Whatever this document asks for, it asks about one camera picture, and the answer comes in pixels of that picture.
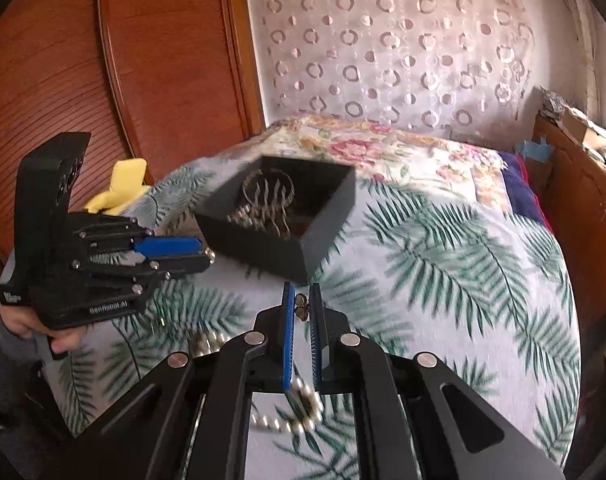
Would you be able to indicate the leaf print blanket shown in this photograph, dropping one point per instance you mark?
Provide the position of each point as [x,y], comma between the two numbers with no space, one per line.
[433,285]

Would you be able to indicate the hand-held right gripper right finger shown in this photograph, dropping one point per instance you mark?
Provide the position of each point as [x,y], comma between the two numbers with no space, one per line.
[319,350]

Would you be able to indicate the person's left hand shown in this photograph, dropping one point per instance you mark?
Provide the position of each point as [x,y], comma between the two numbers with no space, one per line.
[20,322]

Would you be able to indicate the dark blue blanket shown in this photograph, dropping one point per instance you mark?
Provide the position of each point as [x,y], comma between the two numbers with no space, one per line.
[525,195]

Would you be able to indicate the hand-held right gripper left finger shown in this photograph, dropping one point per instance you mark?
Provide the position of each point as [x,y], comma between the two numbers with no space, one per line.
[288,345]

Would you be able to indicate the wooden headboard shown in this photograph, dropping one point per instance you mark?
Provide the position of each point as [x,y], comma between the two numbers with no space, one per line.
[158,70]

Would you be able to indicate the wooden cabinet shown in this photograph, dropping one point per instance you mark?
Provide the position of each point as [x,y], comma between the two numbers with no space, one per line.
[588,220]

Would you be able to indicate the yellow plush toy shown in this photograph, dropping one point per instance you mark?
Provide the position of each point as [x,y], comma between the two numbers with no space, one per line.
[120,190]

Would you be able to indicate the sheer circle pattern curtain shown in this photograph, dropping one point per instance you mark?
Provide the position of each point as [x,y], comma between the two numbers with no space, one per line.
[383,45]

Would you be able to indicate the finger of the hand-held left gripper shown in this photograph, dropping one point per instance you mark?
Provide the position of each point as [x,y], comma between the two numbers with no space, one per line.
[183,265]
[168,246]

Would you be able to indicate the black square box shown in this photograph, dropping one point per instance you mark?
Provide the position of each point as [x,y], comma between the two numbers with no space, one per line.
[263,252]

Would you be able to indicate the beige window curtain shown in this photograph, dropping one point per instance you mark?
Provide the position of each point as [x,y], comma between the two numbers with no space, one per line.
[578,50]

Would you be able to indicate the floral quilt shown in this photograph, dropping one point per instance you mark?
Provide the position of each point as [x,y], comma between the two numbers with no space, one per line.
[373,152]

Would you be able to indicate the small pearl jewelry piece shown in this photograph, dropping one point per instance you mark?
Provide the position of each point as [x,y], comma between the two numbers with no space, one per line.
[210,256]

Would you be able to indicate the blue bag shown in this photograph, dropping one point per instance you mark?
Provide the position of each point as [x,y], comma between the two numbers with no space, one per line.
[533,150]

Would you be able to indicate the crumpled patterned paper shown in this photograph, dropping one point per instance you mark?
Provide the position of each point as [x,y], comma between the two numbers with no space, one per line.
[558,102]

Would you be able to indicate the cardboard box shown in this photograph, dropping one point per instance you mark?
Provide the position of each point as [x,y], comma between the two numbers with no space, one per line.
[583,127]

